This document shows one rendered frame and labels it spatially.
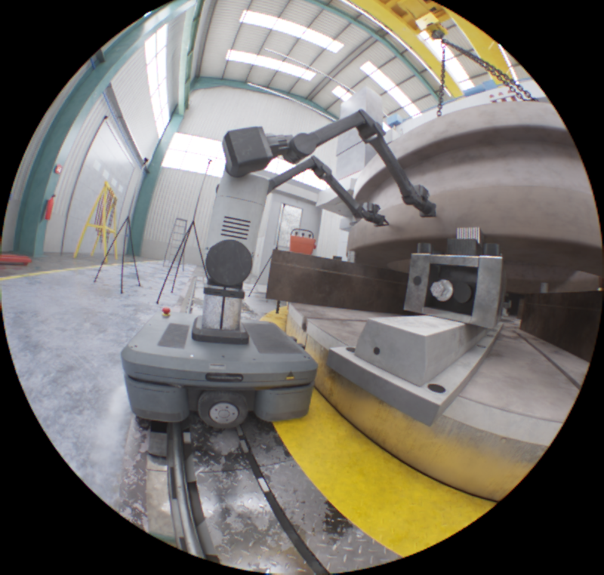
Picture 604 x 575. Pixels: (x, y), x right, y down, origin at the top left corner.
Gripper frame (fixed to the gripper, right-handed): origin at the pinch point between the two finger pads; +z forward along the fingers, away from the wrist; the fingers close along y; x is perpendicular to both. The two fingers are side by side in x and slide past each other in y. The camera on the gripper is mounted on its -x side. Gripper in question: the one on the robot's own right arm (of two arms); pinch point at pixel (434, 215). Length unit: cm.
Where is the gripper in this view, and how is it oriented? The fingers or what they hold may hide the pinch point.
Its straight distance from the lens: 126.6
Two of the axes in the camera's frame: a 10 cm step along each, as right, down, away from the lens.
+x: -1.5, 9.9, 0.0
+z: 8.9, 1.4, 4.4
